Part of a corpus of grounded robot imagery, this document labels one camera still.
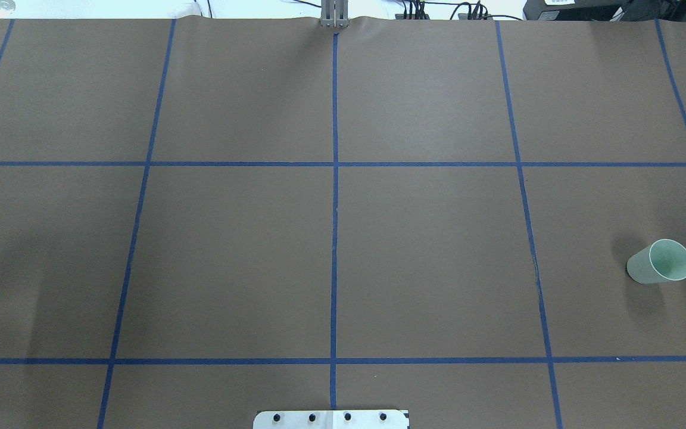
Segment green cup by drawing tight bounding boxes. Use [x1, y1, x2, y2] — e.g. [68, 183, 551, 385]
[626, 239, 686, 284]

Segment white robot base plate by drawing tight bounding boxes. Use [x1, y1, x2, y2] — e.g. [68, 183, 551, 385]
[252, 409, 410, 428]

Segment brown paper table mat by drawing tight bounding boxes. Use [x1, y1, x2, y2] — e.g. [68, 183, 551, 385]
[0, 16, 686, 428]

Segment grey camera post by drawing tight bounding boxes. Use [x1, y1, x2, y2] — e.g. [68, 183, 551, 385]
[320, 0, 350, 28]

